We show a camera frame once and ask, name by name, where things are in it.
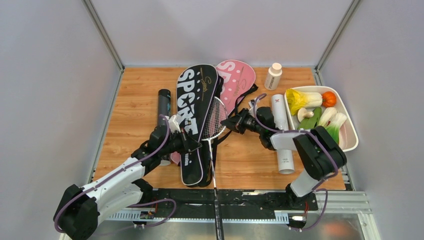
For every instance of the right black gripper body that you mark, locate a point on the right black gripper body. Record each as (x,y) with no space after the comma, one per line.
(246,121)

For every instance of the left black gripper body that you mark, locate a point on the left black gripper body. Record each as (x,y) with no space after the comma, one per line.
(178,142)

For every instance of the pink racket cover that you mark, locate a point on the pink racket cover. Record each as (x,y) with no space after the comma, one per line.
(235,78)

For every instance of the black shuttlecock tube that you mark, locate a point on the black shuttlecock tube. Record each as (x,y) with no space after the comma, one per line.
(164,108)

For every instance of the white shuttlecock tube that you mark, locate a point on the white shuttlecock tube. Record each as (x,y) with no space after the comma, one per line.
(285,160)

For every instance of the black racket cover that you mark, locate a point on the black racket cover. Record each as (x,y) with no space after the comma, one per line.
(195,89)

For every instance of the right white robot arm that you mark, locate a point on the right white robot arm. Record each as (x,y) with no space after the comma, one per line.
(319,153)

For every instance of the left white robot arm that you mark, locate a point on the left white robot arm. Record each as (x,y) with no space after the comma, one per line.
(83,208)

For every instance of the beige plastic bottle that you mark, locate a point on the beige plastic bottle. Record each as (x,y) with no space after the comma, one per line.
(273,77)

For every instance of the yellow napa cabbage toy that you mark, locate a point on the yellow napa cabbage toy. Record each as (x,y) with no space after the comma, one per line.
(300,99)

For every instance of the mushroom toy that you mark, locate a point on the mushroom toy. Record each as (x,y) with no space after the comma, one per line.
(303,113)

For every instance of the green leaf vegetable toy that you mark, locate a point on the green leaf vegetable toy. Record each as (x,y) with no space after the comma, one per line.
(311,122)

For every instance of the orange tomato toy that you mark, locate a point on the orange tomato toy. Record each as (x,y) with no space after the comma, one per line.
(329,99)

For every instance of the bok choy toy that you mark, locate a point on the bok choy toy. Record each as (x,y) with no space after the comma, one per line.
(334,125)

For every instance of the white plastic tray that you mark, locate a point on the white plastic tray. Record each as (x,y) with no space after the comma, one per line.
(348,138)

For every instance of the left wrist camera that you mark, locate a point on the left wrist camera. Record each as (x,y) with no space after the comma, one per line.
(174,123)

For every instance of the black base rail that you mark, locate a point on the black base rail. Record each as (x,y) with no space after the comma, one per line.
(196,203)

